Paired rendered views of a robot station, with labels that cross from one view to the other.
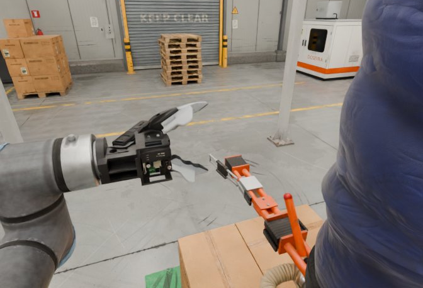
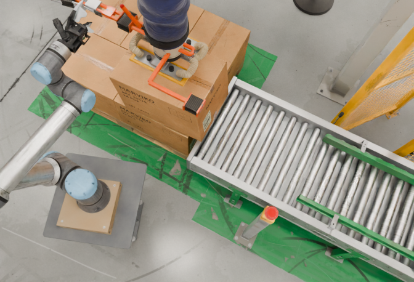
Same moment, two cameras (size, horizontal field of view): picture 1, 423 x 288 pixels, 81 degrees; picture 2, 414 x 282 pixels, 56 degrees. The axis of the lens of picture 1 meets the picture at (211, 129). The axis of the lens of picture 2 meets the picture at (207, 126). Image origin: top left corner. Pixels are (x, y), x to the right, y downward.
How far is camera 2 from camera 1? 1.44 m
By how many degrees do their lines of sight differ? 52
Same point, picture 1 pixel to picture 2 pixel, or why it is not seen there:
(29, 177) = (58, 65)
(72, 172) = (66, 56)
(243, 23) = not seen: outside the picture
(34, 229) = (64, 79)
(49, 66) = not seen: outside the picture
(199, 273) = (79, 72)
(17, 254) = (72, 85)
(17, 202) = (58, 74)
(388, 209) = (156, 13)
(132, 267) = (10, 112)
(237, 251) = (92, 42)
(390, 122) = not seen: outside the picture
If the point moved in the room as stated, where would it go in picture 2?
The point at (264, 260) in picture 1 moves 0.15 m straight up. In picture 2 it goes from (113, 36) to (109, 24)
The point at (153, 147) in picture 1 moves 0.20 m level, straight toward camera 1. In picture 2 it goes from (83, 31) to (122, 53)
